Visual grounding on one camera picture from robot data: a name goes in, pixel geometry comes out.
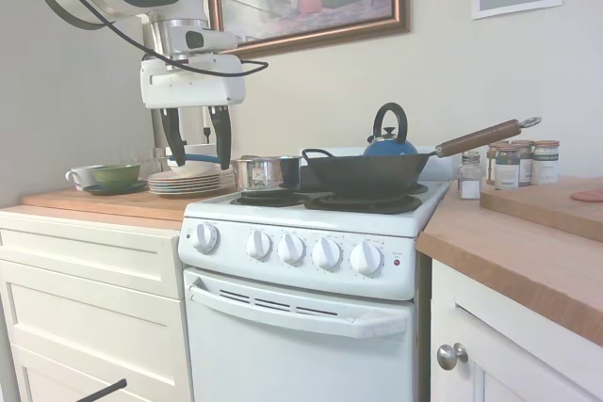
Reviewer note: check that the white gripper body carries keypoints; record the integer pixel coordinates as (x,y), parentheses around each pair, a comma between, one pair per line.
(188,86)

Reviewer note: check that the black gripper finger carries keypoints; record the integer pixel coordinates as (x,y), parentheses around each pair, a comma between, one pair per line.
(223,138)
(173,138)

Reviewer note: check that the white stove knob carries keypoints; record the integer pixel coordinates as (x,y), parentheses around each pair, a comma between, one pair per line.
(327,252)
(365,258)
(291,249)
(259,245)

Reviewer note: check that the small black stove burner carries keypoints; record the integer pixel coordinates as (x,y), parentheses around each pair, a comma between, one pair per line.
(264,199)

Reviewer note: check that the large black stove burner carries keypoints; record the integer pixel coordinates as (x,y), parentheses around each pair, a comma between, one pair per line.
(363,204)

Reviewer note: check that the white electric stove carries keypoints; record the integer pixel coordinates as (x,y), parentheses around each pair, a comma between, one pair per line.
(301,359)

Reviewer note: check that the white bowl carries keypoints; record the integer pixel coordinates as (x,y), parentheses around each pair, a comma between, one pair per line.
(198,167)

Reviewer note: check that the clear drinking glasses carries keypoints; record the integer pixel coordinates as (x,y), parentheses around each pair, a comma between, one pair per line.
(141,159)

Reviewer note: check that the stack of white plates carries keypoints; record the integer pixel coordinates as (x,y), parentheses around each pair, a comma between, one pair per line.
(188,184)

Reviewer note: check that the stainless steel pot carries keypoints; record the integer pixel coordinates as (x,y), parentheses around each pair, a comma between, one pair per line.
(259,173)

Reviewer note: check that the green bowl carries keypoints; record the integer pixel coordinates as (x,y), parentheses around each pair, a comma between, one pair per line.
(117,173)

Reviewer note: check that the black cup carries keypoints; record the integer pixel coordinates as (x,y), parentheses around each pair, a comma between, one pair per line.
(289,171)

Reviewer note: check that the white cup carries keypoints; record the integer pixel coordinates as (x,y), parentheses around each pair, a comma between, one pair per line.
(80,175)

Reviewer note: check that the white oven knob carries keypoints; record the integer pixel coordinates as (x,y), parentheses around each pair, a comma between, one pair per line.
(203,237)

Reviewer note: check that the large wooden board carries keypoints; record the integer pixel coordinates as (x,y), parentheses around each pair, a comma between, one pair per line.
(94,204)

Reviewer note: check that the cream drawer cabinet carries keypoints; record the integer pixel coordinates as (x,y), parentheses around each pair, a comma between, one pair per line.
(85,303)

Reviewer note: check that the glass salt shaker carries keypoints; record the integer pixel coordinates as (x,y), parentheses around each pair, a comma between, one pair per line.
(469,181)

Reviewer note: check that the black rod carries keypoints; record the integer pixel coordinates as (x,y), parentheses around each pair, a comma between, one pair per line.
(106,389)

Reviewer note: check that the spice jar brown contents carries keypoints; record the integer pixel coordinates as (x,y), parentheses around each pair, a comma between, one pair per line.
(491,166)

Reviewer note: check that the spice jar dark contents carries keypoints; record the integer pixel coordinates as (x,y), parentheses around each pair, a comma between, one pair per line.
(507,169)

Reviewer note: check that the spice jar green label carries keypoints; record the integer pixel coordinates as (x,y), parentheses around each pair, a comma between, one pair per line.
(526,162)

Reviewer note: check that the white cabinet wooden counter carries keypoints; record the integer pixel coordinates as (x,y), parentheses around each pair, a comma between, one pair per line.
(509,256)

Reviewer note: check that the silver cabinet knob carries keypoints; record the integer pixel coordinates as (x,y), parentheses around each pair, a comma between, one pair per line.
(451,356)

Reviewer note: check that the spice jar white contents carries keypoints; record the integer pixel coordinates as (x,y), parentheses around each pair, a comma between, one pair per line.
(545,164)

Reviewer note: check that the wooden cutting board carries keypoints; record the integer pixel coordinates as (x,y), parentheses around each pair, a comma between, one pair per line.
(542,209)

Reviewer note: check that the pink round coaster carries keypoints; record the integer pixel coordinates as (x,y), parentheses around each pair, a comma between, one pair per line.
(588,196)

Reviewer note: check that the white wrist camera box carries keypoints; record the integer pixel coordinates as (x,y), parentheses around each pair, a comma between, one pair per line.
(198,38)

